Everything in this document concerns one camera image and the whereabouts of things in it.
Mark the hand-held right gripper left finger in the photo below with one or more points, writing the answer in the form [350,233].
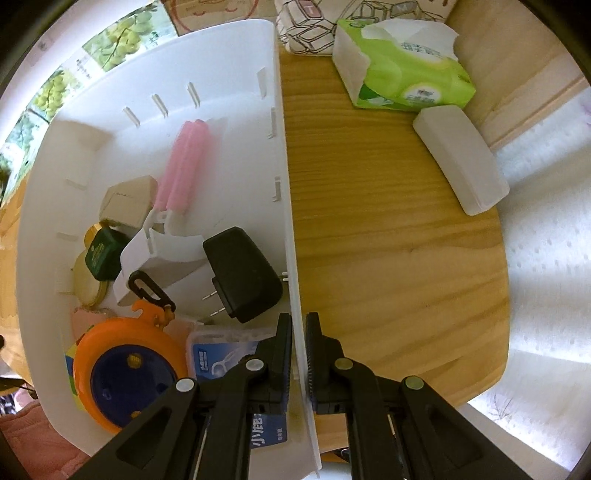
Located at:
[284,350]

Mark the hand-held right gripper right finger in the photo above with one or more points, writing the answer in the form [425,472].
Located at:
[314,350]

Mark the clear floss box blue label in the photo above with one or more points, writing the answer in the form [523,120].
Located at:
[217,350]

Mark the black charger plug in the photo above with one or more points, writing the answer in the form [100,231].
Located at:
[240,267]

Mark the white plastic scoop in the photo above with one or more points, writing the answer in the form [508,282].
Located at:
[161,258]

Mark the orange round case with clip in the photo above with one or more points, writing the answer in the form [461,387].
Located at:
[92,346]

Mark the pink oval gadget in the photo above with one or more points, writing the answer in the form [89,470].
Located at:
[85,321]

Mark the green bottle gold cap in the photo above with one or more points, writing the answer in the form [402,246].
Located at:
[106,254]

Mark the gold round compact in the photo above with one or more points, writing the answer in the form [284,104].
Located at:
[90,286]

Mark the pink hair roller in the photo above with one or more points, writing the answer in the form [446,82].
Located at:
[184,161]

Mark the multicolour puzzle cube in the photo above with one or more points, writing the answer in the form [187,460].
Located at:
[70,369]

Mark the beige wedge sponge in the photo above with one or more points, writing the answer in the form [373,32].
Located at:
[129,201]

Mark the white plastic bin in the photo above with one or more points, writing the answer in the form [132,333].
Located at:
[115,115]

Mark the white patterned bedding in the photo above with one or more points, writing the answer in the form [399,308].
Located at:
[545,277]

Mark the white glasses case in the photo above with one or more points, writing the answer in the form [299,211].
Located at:
[461,157]

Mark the pink quilted clothing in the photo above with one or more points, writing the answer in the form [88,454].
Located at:
[27,443]

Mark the green tissue pack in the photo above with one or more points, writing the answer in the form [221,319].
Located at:
[415,78]

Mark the beige letter print bag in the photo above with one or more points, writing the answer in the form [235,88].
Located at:
[314,27]

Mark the grape print box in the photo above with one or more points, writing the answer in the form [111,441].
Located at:
[124,37]
[11,170]
[55,92]

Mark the brown cardboard with drawing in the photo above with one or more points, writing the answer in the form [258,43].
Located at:
[217,11]

